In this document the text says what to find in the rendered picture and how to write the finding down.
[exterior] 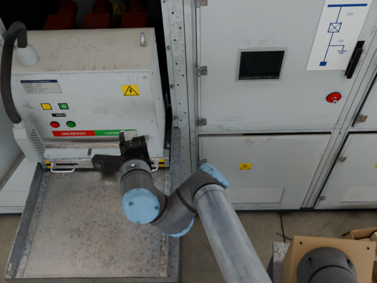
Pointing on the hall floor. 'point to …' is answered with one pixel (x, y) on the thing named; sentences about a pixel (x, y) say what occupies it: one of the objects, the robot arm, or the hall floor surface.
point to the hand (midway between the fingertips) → (121, 133)
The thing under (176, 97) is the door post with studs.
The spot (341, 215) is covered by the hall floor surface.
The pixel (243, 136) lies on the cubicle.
